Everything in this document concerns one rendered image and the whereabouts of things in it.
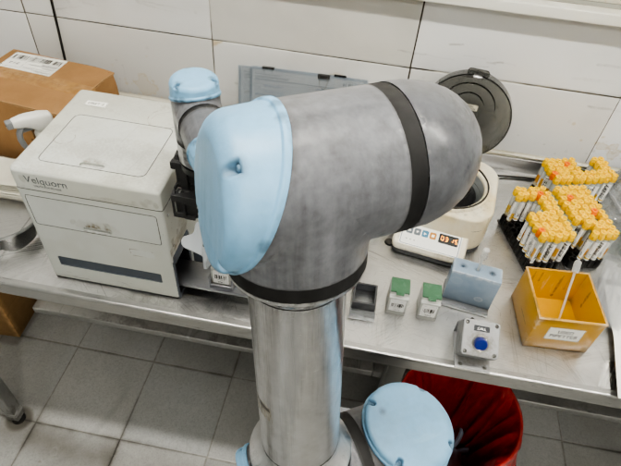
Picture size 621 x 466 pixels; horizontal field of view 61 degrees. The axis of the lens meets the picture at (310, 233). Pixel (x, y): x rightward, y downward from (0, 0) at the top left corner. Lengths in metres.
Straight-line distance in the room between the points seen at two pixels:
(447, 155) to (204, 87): 0.49
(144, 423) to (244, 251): 1.69
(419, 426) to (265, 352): 0.28
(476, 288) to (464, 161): 0.78
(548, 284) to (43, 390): 1.69
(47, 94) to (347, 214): 1.20
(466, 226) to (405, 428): 0.65
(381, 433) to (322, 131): 0.41
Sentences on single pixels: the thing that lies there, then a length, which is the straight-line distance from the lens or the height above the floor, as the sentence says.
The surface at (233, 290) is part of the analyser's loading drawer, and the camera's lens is 1.10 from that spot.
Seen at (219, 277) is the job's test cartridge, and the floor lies 0.95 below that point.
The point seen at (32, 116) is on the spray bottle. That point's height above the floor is 1.11.
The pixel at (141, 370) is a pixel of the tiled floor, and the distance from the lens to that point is 2.10.
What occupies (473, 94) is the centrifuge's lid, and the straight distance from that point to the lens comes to 1.41.
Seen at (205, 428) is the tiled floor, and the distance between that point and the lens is 1.96.
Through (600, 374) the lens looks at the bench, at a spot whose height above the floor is 0.87.
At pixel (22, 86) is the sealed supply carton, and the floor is 1.06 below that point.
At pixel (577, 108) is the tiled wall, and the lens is 1.53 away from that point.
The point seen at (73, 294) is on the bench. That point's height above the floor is 0.87.
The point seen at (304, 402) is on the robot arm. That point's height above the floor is 1.33.
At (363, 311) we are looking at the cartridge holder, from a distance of 1.12.
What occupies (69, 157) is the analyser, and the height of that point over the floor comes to 1.18.
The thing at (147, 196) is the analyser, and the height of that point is 1.16.
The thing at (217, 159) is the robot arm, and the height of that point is 1.57.
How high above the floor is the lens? 1.78
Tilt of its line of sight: 46 degrees down
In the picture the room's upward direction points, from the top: 5 degrees clockwise
